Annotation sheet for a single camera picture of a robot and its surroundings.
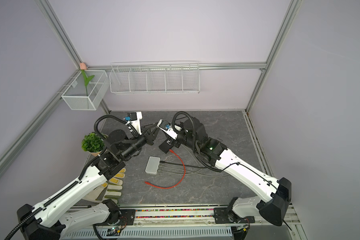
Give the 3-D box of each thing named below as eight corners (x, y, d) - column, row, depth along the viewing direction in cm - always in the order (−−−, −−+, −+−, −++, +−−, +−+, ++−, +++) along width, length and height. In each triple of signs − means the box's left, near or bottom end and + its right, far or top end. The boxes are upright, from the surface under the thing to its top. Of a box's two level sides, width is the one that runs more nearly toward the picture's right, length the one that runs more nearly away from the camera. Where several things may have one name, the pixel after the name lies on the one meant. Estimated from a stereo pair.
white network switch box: (145, 173, 90) (144, 172, 89) (150, 157, 97) (149, 155, 95) (156, 175, 90) (155, 173, 88) (160, 158, 96) (160, 157, 95)
